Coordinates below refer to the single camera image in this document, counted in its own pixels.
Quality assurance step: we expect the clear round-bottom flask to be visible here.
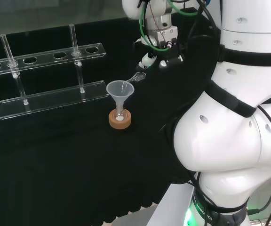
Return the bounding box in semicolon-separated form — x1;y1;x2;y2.
113;107;128;123

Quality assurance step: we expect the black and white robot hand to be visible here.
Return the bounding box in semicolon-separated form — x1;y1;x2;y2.
135;25;185;70

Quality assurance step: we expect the clear plastic funnel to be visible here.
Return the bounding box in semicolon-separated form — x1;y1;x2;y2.
106;81;135;119

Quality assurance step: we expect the clear acrylic funnel stand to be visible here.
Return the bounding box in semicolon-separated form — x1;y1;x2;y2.
0;23;111;121

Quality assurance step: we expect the brown cork ring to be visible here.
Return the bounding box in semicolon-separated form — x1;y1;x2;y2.
108;109;132;129

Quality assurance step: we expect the green cable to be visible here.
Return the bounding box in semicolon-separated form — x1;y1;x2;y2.
139;0;208;52

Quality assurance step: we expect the black bench cloth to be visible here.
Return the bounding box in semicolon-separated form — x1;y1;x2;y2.
0;7;223;223

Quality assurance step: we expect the grey metal base plate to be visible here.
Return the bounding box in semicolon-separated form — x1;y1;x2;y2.
146;182;195;226

